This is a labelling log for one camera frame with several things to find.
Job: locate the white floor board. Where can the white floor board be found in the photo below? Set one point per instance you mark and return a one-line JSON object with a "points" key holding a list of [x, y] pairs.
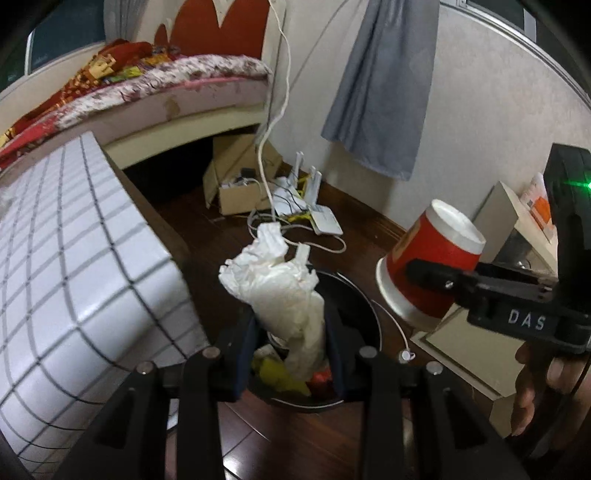
{"points": [[461, 360]]}

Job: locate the beige paper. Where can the beige paper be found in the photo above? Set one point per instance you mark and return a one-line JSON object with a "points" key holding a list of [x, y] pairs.
{"points": [[286, 300]]}

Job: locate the red mesh bag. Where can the red mesh bag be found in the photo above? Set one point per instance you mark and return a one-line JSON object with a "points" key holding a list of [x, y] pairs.
{"points": [[321, 377]]}

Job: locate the white antenna router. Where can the white antenna router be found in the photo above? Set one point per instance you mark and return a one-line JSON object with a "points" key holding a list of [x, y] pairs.
{"points": [[288, 194]]}

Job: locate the orange packet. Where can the orange packet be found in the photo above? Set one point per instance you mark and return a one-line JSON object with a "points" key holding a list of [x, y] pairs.
{"points": [[538, 203]]}

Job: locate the white checkered tablecloth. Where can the white checkered tablecloth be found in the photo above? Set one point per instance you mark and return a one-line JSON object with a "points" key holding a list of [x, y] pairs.
{"points": [[69, 277]]}

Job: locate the brown cardboard box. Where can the brown cardboard box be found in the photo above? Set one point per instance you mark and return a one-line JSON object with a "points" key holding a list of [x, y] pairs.
{"points": [[235, 198]]}

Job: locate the floral bed mattress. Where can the floral bed mattress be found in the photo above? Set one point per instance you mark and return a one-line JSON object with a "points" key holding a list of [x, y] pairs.
{"points": [[184, 76]]}

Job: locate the white flat modem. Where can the white flat modem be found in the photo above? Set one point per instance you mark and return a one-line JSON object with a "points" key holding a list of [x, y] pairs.
{"points": [[327, 221]]}

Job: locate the grey curtain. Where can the grey curtain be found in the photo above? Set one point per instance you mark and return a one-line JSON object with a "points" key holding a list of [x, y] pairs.
{"points": [[383, 92]]}

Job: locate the person's right hand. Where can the person's right hand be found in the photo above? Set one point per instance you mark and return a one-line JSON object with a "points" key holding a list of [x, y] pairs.
{"points": [[526, 392]]}

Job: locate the white box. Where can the white box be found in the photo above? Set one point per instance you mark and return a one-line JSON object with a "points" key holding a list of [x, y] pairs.
{"points": [[498, 212]]}

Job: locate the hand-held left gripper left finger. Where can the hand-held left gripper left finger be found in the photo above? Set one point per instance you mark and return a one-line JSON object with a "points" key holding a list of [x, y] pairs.
{"points": [[244, 360]]}

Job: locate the black trash bin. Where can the black trash bin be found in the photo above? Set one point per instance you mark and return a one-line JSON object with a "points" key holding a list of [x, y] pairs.
{"points": [[355, 314]]}

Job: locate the white framed window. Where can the white framed window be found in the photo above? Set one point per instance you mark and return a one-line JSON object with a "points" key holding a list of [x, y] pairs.
{"points": [[60, 37]]}

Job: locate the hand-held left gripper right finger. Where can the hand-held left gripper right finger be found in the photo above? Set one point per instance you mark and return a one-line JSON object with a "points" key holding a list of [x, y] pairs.
{"points": [[339, 369]]}

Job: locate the red printed blanket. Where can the red printed blanket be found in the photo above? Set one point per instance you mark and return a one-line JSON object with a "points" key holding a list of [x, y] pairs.
{"points": [[83, 83]]}

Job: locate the red paper cup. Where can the red paper cup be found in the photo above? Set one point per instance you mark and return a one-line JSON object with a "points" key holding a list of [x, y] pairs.
{"points": [[429, 240]]}

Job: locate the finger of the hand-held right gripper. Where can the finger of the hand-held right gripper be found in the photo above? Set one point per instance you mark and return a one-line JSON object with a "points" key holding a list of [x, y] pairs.
{"points": [[436, 277], [517, 276]]}

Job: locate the red scalloped headboard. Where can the red scalloped headboard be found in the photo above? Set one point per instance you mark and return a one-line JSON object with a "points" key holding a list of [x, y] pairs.
{"points": [[240, 27]]}

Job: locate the cream bed frame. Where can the cream bed frame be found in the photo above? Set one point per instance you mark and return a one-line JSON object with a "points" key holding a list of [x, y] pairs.
{"points": [[184, 134]]}

